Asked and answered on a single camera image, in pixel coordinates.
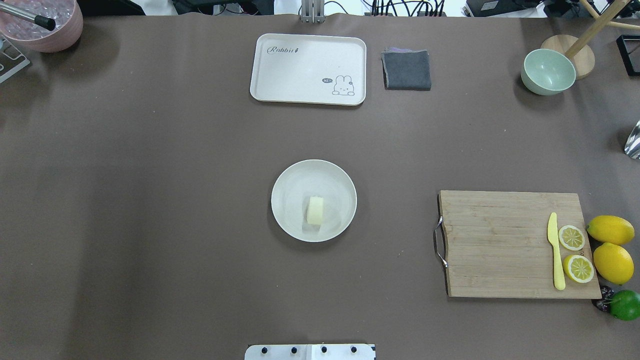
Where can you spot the metal rod black tip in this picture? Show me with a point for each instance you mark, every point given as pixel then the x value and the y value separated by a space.
pixel 37 19

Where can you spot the white wire cup rack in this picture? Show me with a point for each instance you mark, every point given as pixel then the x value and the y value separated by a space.
pixel 12 60

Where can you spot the pink bowl with ice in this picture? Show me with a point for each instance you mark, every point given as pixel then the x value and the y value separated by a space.
pixel 66 13

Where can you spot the white steamed bun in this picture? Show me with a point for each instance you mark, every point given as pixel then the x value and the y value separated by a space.
pixel 315 211

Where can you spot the green lime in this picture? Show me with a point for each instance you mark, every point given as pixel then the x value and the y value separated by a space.
pixel 625 305

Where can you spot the metal scoop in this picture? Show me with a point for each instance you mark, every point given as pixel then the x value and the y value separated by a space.
pixel 632 145

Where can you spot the black tray frame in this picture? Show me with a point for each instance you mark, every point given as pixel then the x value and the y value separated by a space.
pixel 628 46

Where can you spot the folded grey cloth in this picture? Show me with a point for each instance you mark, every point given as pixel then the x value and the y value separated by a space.
pixel 406 69

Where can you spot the lemon half slice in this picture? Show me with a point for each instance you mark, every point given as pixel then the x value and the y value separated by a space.
pixel 578 268
pixel 572 238

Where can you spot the metal cutting board handle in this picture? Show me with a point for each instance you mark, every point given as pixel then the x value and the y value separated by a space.
pixel 439 242

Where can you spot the dark purple grapes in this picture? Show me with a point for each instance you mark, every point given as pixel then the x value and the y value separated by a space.
pixel 604 302

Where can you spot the wooden cutting board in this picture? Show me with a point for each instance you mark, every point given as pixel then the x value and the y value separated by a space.
pixel 496 246

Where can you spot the whole yellow lemon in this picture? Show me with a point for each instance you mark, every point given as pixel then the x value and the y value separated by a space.
pixel 613 263
pixel 611 229

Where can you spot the wooden mug tree stand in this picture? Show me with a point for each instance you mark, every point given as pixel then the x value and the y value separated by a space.
pixel 577 50

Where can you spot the round white plate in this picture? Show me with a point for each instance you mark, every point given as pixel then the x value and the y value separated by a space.
pixel 313 177

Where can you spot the yellow plastic knife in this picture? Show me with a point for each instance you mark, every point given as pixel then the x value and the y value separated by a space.
pixel 553 239

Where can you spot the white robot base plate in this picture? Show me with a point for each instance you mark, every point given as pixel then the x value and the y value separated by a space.
pixel 321 351

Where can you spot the mint green bowl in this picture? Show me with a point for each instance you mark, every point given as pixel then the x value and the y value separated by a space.
pixel 547 72

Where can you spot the cream rabbit tray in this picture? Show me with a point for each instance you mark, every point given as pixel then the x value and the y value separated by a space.
pixel 309 69

